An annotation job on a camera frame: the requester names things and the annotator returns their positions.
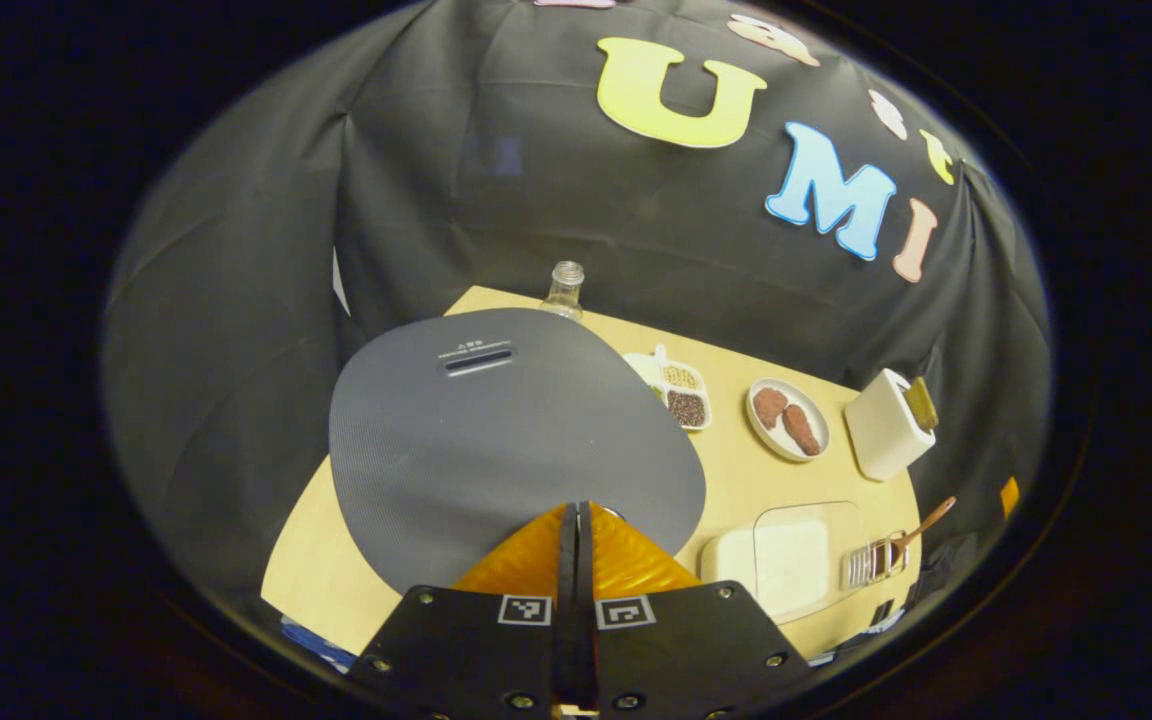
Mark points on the brown wooden spoon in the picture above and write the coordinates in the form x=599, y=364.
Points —
x=926, y=522

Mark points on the blue cloth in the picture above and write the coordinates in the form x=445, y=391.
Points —
x=321, y=642

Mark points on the brown meat piece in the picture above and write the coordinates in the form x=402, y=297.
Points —
x=802, y=428
x=768, y=405

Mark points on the black backdrop cloth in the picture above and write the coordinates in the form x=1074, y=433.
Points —
x=336, y=200

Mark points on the white round plate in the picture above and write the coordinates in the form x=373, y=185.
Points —
x=786, y=445

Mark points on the white divided bean dish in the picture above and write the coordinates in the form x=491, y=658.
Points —
x=686, y=405

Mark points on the small black box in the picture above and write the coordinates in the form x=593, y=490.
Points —
x=882, y=611

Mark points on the dark grey rice cooker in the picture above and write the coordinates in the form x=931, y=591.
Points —
x=486, y=440

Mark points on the white slotted utensil holder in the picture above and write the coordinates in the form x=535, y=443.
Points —
x=881, y=430

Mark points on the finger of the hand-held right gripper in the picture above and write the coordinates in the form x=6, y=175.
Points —
x=1009, y=497

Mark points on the clear glass bottle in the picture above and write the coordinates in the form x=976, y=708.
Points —
x=564, y=290

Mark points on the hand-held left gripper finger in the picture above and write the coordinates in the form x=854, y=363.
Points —
x=586, y=560
x=566, y=560

